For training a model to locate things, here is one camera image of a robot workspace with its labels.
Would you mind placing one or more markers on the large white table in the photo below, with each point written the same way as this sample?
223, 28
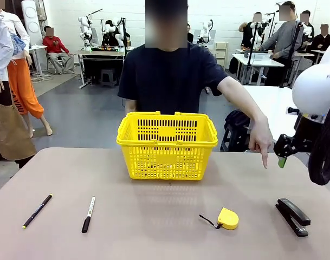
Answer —
273, 103

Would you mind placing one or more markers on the white background table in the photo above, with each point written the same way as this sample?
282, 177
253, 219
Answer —
259, 61

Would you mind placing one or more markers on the mannequin with brown apron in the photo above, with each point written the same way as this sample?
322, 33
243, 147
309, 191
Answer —
5, 127

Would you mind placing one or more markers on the seated person red sweater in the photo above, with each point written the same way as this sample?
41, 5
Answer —
55, 44

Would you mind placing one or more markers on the grey plastic stool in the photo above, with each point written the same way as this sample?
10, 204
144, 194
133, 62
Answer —
109, 77

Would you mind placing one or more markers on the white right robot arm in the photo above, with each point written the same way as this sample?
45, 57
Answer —
313, 84

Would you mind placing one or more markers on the seated person in black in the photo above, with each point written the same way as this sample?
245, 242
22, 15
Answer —
322, 40

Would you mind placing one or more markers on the white standing air conditioner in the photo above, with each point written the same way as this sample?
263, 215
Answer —
32, 27

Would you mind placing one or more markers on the person's right forearm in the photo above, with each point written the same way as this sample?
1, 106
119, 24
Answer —
130, 107

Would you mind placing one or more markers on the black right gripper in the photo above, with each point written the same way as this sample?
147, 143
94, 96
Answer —
304, 143

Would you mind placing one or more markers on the black step stool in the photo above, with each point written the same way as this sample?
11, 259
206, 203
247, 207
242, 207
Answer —
225, 140

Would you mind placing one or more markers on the black tripod stand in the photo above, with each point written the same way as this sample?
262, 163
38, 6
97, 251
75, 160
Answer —
292, 54
252, 51

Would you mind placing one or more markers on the black pen yellow tip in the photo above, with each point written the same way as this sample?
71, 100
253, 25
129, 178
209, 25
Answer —
37, 211

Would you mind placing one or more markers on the background robot desk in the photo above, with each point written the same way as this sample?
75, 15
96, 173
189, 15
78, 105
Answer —
102, 55

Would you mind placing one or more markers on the person in grey sweater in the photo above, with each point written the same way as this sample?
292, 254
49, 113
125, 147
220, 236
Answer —
285, 35

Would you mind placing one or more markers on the black backpack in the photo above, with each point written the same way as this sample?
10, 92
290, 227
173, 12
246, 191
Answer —
235, 122

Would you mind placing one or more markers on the yellow tape measure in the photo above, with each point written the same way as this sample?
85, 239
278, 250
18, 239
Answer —
229, 219

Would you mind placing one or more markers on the person in navy t-shirt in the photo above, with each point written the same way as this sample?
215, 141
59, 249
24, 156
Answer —
167, 75

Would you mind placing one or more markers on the white and black background robot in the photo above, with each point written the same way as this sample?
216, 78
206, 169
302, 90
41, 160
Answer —
113, 29

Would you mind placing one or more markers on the person in black jacket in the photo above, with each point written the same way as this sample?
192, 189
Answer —
309, 27

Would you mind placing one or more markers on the white drawer cabinet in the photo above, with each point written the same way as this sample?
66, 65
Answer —
221, 54

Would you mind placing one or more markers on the black stapler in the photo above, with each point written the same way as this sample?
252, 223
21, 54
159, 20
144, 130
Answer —
292, 214

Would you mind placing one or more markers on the person's left hand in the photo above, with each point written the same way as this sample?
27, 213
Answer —
261, 135

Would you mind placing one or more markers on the yellow plastic shopping basket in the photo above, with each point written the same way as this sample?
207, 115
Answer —
164, 161

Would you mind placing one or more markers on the person in black top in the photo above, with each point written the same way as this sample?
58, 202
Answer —
247, 32

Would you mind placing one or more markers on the person's left forearm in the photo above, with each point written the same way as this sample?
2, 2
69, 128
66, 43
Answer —
240, 100

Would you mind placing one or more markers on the white marker black cap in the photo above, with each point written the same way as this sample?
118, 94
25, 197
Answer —
89, 212

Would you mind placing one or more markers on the mannequin with orange trousers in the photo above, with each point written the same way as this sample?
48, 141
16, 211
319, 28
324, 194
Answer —
21, 89

